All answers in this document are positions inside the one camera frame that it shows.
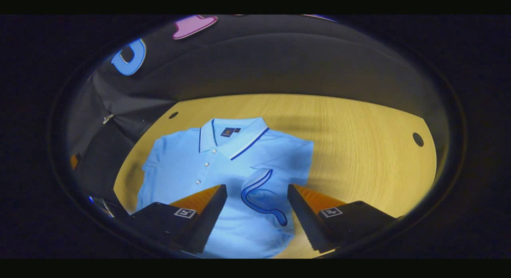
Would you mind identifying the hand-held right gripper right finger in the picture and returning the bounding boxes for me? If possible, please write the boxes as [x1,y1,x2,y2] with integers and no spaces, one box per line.
[287,184,402,254]

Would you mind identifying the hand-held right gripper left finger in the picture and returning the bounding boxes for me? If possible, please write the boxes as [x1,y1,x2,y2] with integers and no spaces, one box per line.
[130,184,228,254]

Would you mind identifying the light blue T-shirt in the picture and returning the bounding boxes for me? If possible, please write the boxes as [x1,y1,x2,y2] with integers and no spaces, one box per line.
[136,117,315,258]

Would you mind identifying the black backdrop cloth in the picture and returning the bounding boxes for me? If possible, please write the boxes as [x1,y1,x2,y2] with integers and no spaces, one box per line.
[66,15,452,215]

